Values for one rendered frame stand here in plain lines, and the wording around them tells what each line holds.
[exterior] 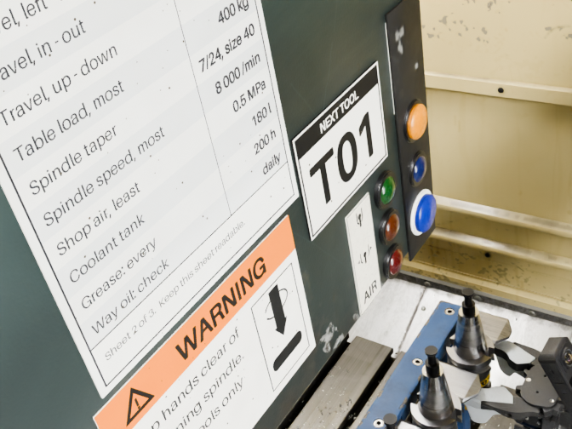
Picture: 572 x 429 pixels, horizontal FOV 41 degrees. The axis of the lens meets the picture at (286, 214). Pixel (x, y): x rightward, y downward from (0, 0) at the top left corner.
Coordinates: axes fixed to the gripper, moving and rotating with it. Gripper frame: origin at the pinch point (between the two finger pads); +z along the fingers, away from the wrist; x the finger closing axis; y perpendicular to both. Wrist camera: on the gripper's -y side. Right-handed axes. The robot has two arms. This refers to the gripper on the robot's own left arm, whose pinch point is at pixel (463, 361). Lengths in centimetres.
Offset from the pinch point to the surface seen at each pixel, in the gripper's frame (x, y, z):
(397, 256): -30, -46, -8
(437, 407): -12.7, -5.5, -2.0
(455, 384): -6.0, -2.4, -1.5
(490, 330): 4.8, -2.4, -2.0
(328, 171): -36, -57, -7
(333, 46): -34, -64, -6
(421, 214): -26, -47, -8
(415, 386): -9.3, -3.2, 2.6
